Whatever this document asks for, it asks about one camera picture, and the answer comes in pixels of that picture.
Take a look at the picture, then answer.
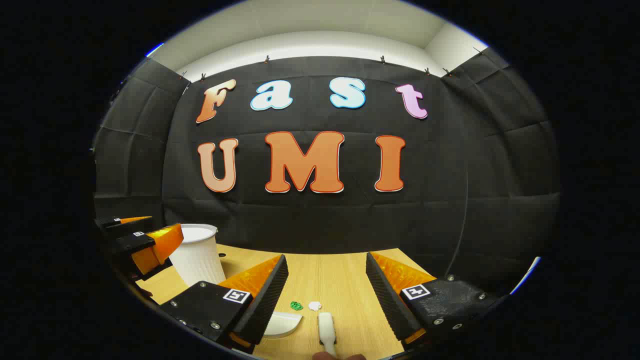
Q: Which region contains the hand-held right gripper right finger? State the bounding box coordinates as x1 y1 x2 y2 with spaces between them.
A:
365 251 501 347

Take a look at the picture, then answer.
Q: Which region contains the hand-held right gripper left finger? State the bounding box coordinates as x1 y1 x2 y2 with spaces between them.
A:
159 254 290 355

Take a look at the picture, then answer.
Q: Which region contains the white dustpan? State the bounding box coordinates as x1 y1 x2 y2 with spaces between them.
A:
263 311 303 340

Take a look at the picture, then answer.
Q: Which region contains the white ribbed garbage bin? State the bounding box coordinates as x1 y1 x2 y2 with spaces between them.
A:
169 223 227 287

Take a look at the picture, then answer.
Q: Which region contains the small white broom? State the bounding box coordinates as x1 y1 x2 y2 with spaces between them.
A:
318 312 337 358

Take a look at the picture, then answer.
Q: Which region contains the wooden desktop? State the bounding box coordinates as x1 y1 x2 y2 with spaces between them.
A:
135 243 436 360

